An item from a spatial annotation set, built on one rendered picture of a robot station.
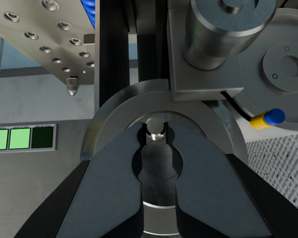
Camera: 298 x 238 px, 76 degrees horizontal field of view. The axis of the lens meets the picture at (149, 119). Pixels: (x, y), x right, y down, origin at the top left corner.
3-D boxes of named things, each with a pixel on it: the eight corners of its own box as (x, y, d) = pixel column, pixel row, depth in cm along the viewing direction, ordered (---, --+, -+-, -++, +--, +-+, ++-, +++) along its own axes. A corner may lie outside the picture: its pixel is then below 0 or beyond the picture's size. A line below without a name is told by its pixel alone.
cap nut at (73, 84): (76, 77, 51) (76, 93, 50) (82, 82, 55) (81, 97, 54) (63, 77, 51) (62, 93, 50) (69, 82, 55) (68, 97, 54)
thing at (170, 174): (129, 222, 14) (105, 125, 15) (132, 214, 16) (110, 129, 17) (227, 192, 14) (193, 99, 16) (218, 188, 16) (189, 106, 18)
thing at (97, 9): (100, -44, 22) (99, 113, 18) (129, 59, 45) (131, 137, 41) (95, -43, 22) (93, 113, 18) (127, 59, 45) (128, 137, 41)
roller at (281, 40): (344, 3, 18) (381, 128, 16) (235, 92, 43) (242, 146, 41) (215, 12, 18) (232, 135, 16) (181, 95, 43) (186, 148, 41)
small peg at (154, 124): (142, 118, 13) (163, 113, 13) (144, 125, 15) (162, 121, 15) (147, 139, 12) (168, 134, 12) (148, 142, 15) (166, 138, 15)
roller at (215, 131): (225, 85, 16) (246, 232, 14) (183, 129, 42) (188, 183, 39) (92, 94, 17) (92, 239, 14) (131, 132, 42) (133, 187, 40)
